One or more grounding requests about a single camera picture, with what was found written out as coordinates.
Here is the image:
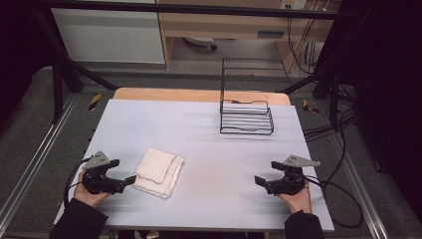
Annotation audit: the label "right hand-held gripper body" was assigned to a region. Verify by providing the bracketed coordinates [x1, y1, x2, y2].
[264, 153, 322, 196]

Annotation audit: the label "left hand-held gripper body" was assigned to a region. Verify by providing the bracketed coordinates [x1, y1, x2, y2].
[81, 150, 127, 196]

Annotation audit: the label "white towel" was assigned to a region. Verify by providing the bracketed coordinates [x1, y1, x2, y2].
[131, 146, 185, 200]

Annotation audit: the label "person's left hand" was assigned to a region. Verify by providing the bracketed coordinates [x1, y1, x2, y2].
[73, 170, 110, 209]

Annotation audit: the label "person's right hand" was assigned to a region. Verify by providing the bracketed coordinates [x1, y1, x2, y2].
[276, 181, 314, 215]

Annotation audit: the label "wooden table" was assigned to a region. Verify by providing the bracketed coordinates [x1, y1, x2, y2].
[112, 87, 293, 107]

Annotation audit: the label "white cabinet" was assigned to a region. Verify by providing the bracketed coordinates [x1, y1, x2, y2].
[51, 7, 166, 65]

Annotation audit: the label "black curtain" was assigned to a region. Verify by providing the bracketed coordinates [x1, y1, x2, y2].
[326, 0, 422, 213]
[0, 0, 58, 125]

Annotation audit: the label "office chair base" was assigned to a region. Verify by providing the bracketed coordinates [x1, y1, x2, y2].
[183, 36, 219, 52]

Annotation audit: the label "light wooden desk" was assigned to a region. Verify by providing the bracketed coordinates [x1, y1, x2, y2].
[154, 0, 343, 70]

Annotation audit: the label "white power strip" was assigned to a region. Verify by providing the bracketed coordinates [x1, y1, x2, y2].
[279, 0, 309, 11]

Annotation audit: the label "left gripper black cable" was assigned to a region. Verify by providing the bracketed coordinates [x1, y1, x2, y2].
[62, 158, 88, 207]

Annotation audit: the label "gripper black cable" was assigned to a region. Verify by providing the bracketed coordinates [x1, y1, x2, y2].
[304, 174, 364, 230]
[62, 158, 88, 207]

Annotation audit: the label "black wire rack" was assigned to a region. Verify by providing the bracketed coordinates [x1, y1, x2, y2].
[219, 57, 290, 136]

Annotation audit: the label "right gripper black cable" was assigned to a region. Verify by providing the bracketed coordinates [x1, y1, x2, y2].
[304, 174, 364, 230]

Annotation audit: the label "bundle of black floor cables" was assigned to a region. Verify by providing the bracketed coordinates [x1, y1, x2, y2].
[303, 109, 358, 142]

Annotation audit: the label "aluminium floor rail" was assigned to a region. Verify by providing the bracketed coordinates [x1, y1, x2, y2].
[0, 94, 80, 227]
[330, 131, 390, 239]

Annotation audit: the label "black metal frame stand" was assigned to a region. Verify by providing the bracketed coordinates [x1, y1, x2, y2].
[32, 9, 119, 124]
[279, 64, 343, 127]

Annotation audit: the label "hanging black cables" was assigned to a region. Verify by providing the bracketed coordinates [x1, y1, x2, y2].
[286, 16, 320, 76]

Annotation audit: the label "black metal frame bar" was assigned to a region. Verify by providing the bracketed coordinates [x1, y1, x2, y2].
[42, 0, 343, 21]

